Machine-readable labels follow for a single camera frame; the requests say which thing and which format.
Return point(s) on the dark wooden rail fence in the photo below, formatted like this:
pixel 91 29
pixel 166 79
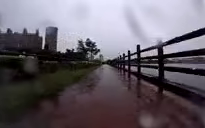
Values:
pixel 160 66

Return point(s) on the group of trees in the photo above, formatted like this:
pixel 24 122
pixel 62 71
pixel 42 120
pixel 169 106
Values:
pixel 90 46

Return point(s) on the green hedge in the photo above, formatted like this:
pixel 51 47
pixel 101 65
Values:
pixel 10 66

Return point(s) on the wide building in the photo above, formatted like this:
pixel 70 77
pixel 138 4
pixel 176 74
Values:
pixel 16 41

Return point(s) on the tall tower building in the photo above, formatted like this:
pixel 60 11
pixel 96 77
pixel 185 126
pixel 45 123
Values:
pixel 51 38

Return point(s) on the grass verge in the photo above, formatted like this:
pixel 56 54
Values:
pixel 40 90

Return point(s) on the wet red paved path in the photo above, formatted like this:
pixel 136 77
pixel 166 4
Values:
pixel 106 100

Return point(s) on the grey water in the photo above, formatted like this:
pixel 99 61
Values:
pixel 196 83

